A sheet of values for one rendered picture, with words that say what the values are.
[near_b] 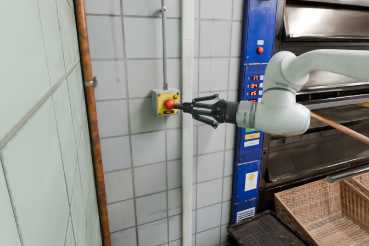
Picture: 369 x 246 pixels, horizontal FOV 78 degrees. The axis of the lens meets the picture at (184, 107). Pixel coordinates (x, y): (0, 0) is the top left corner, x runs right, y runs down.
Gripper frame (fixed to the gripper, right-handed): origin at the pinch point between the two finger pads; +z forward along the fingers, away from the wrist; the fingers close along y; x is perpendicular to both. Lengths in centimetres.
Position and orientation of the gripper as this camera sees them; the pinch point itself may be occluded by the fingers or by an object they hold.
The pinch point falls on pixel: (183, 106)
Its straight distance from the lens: 84.1
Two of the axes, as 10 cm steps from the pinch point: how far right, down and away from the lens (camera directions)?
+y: 0.0, 9.6, 2.7
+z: -9.2, -1.1, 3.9
